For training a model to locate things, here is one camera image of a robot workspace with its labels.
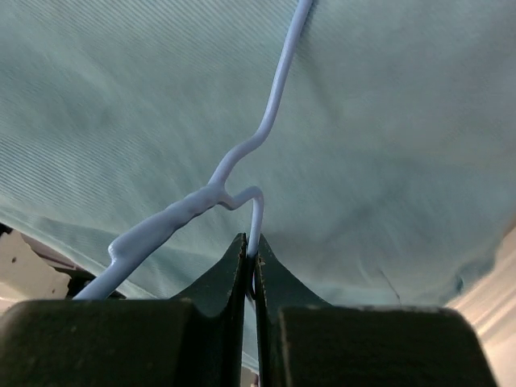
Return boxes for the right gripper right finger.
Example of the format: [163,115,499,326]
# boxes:
[255,239,496,387]

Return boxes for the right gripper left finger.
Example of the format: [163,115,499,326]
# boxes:
[1,234,247,386]

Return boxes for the light blue wire hanger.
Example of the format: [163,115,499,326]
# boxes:
[72,0,315,302]

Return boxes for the light blue trousers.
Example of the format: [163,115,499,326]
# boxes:
[1,1,515,306]

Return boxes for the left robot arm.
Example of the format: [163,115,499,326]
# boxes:
[1,225,94,303]

